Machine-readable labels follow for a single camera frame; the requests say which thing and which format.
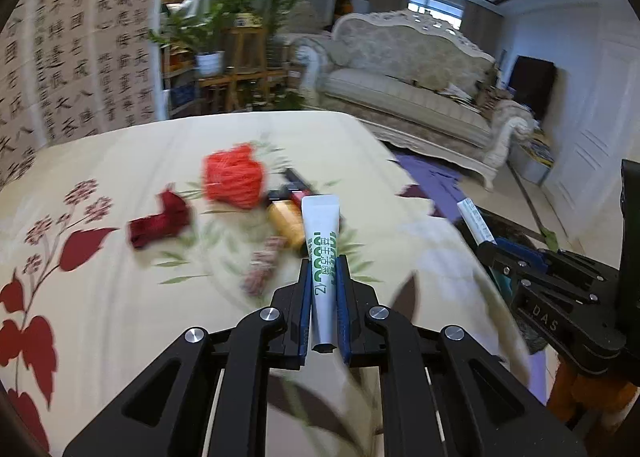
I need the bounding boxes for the window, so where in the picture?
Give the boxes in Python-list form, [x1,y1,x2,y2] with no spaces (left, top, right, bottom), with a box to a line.
[407,0,466,30]

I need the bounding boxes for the plant in white pot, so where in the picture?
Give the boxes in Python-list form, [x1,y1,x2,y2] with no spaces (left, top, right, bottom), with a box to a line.
[150,2,236,78]

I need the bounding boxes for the wooden plant stand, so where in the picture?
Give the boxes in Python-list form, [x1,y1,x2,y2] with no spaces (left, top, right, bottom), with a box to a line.
[197,27,291,112]

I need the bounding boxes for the small leafy floor plant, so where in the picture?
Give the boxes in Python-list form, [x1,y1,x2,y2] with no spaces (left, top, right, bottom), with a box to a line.
[272,89,308,110]

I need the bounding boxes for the tall potted plant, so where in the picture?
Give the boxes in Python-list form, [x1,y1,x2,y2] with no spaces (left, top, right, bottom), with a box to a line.
[260,0,306,68]

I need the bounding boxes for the purple floor cloth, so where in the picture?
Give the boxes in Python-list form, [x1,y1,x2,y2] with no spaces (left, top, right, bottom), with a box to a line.
[390,149,556,410]

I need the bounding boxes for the calligraphy wall hanging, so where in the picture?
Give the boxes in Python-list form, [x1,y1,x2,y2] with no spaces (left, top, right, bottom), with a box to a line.
[0,0,166,188]

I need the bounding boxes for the person's right forearm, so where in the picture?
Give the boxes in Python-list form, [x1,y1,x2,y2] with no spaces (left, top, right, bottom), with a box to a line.
[547,357,640,425]

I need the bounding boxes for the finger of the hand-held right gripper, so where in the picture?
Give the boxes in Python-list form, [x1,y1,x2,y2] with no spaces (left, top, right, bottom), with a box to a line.
[476,243,602,306]
[500,238,622,289]

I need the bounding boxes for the ornate white sofa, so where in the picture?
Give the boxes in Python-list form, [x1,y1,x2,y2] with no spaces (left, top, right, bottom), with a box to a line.
[300,9,533,192]

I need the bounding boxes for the grey storage box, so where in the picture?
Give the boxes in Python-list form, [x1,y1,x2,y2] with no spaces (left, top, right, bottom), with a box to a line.
[512,137,555,185]

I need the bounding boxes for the white door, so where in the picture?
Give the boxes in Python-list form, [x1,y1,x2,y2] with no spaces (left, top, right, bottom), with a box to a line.
[542,32,640,263]

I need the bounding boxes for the small yellow bottle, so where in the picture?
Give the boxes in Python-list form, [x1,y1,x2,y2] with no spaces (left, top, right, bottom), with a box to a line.
[266,199,307,258]

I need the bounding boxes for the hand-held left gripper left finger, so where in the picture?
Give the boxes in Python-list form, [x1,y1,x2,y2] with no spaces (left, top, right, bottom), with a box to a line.
[62,259,313,457]

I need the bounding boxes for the floral tablecloth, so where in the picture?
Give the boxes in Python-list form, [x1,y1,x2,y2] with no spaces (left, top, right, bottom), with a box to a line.
[0,109,531,457]

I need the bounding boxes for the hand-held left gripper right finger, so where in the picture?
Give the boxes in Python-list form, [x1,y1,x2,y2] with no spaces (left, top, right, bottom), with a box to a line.
[334,257,588,457]

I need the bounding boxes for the black tube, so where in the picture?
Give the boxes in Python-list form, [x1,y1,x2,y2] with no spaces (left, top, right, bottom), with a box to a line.
[282,168,317,195]

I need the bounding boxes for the white tube green print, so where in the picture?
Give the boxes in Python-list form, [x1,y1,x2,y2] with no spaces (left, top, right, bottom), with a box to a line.
[301,194,342,354]

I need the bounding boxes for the ornate white armchair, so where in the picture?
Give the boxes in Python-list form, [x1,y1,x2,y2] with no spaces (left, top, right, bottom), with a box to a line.
[282,0,341,45]

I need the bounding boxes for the red foam fruit net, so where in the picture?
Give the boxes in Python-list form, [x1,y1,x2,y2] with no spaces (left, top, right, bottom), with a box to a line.
[202,143,266,210]

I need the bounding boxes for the red wrapper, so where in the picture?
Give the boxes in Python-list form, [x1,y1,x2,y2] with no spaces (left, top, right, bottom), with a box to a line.
[127,190,193,251]

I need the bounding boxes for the blue and white tube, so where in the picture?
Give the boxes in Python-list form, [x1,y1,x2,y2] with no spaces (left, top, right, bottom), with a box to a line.
[456,198,498,245]

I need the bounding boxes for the black covered television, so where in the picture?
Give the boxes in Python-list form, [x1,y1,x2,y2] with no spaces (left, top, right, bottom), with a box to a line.
[509,55,557,120]

